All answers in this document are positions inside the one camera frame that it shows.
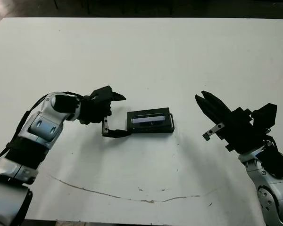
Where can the black box with white insert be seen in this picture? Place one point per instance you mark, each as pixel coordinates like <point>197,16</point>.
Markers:
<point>172,124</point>

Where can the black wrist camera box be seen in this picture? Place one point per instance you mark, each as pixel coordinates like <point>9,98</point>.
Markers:
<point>102,93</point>
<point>266,115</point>

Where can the black printed box lid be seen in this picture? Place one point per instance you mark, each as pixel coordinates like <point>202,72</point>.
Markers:
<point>146,110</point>

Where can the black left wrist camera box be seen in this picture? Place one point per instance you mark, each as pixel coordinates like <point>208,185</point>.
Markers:
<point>102,93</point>

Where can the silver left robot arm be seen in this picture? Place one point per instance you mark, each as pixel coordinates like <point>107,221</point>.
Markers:
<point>42,124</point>

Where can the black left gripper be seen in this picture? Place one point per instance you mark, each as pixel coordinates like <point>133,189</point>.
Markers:
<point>94,110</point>

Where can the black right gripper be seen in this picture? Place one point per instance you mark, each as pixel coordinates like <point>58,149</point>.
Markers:
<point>243,134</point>

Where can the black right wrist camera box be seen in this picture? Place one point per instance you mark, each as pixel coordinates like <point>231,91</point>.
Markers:
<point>266,115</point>

